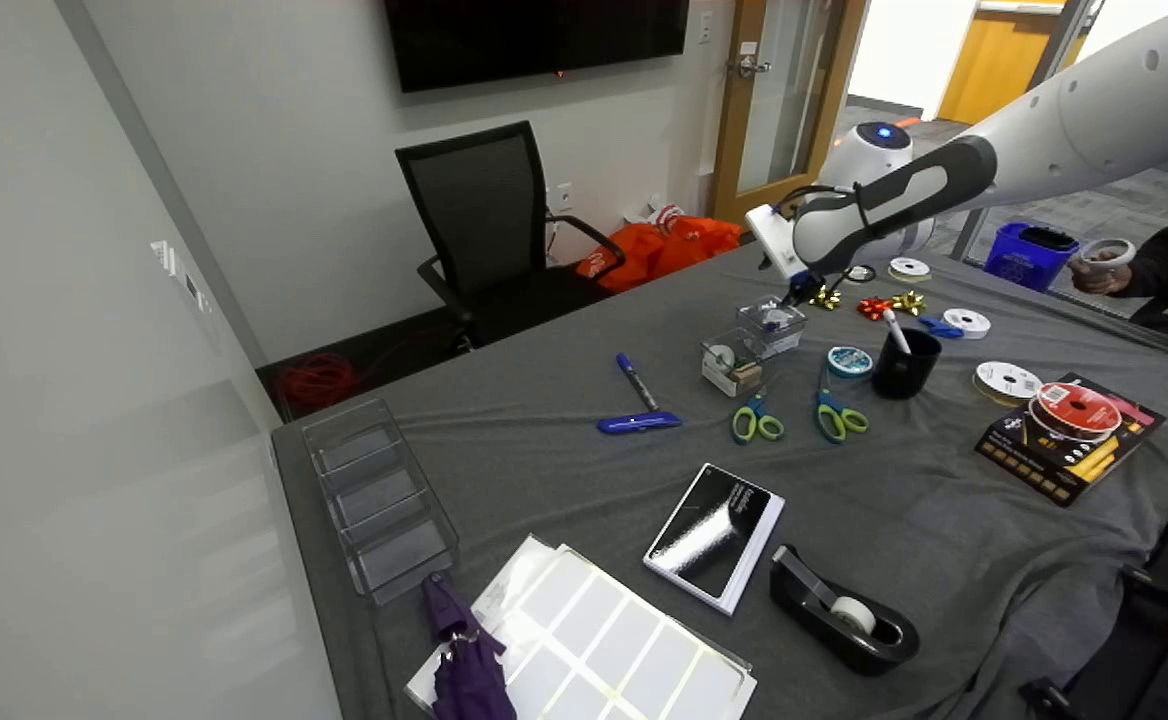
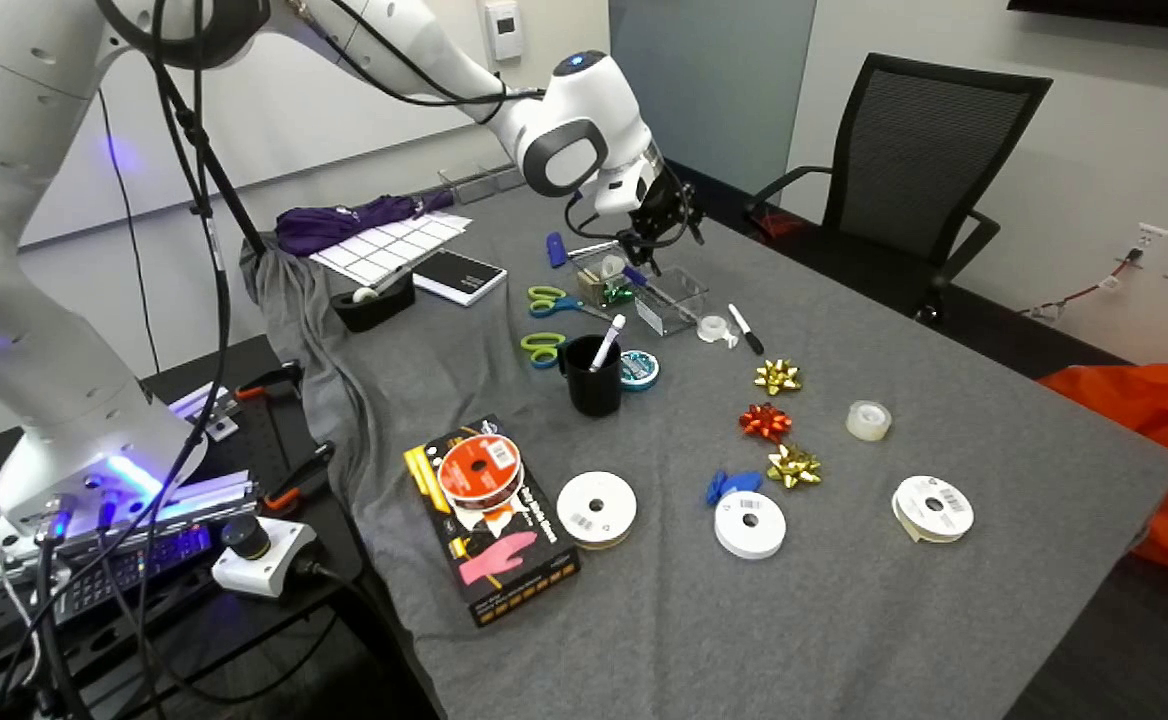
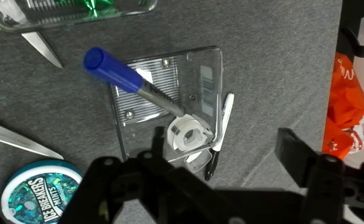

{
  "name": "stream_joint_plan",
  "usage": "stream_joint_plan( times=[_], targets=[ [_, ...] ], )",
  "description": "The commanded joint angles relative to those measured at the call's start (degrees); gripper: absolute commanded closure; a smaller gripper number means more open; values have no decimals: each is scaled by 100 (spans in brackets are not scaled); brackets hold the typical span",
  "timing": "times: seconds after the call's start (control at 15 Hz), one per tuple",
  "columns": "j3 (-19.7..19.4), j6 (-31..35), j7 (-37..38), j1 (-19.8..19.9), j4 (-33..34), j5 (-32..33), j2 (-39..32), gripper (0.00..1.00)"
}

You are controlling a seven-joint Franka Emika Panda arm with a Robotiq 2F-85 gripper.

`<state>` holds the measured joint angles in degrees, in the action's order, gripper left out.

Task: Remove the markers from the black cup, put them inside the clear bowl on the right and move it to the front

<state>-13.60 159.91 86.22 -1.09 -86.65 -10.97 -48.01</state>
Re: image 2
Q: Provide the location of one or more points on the white tape roll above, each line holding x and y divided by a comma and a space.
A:
612, 270

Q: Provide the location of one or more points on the white wall thermostat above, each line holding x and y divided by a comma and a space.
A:
507, 31

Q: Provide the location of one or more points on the white emergency stop box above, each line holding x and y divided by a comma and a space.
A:
261, 559

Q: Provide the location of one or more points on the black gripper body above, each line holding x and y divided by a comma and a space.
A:
658, 200

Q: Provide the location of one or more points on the red object on floor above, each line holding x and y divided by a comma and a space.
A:
776, 222

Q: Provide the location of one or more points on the black cup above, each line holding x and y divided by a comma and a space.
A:
593, 391

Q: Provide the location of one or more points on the orange ribbon spool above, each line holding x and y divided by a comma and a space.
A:
481, 471

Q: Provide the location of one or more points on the small wooden block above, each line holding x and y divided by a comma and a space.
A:
591, 280

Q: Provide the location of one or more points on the white spool with gold ribbon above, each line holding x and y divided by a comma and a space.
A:
599, 508

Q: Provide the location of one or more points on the clear tape roll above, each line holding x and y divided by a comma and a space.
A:
871, 420

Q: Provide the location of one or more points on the red gift bow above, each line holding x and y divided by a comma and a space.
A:
767, 420

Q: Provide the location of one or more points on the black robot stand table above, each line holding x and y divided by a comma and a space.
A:
210, 653

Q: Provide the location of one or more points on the gold gift bow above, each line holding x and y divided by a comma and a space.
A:
792, 467
776, 377

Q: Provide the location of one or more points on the black and white flat box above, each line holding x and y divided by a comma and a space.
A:
459, 278

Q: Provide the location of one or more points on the black mesh office chair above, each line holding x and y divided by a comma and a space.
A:
917, 145

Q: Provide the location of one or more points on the white label sheet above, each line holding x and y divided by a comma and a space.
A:
390, 245

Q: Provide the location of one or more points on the round teal tin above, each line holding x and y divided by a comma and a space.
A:
640, 369

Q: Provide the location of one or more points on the black product box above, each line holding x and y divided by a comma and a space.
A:
496, 567

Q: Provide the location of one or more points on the clear plastic bowl with items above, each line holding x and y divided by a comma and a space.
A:
606, 284

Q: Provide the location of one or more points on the purple cloth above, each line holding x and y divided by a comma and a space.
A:
345, 222

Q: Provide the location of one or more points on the white marker with black cap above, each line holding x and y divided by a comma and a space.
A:
745, 329

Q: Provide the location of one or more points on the green and blue scissors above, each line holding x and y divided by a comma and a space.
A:
541, 350
548, 297

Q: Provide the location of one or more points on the gray table cloth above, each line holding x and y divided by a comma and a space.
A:
745, 623

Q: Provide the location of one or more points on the white marker with purple label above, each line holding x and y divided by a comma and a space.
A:
606, 342

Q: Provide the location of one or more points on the black wall television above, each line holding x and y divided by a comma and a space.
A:
1118, 8

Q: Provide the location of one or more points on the orange bag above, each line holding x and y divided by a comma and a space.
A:
1156, 425

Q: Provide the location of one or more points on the green gift bow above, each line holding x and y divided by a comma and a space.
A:
622, 294

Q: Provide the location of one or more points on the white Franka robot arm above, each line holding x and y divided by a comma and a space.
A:
51, 387

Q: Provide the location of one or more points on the blue gift bow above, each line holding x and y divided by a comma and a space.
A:
729, 481

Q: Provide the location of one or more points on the gray marker with blue cap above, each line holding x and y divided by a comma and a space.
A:
665, 297

